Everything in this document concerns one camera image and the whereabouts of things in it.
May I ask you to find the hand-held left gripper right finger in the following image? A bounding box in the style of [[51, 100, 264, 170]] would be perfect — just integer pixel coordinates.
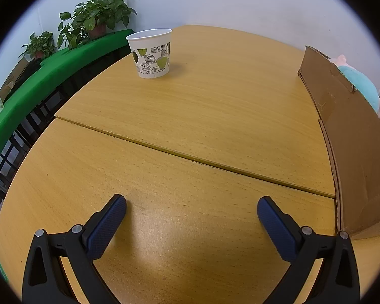
[[257, 196, 362, 304]]

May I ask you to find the green cloth covered table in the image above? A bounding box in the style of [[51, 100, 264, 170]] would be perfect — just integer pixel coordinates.
[[0, 29, 135, 181]]

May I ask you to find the large potted green plant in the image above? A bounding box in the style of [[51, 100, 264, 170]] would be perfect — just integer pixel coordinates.
[[58, 0, 137, 49]]

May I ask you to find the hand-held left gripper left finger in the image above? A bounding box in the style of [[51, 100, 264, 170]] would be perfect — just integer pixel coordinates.
[[22, 194, 127, 304]]

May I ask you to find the wooden desktop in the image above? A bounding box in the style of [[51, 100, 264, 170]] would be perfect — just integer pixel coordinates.
[[0, 25, 380, 304]]

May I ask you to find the pig plush toy teal shirt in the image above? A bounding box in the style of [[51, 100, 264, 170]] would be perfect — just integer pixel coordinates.
[[328, 54, 380, 130]]

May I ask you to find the small potted green plant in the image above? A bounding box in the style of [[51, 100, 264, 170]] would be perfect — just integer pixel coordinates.
[[21, 32, 58, 61]]

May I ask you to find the leaf print paper cup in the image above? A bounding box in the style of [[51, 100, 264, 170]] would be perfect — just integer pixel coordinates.
[[126, 28, 173, 79]]

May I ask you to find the small brown cardboard box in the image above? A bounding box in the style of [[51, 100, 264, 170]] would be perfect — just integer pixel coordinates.
[[0, 57, 30, 103]]

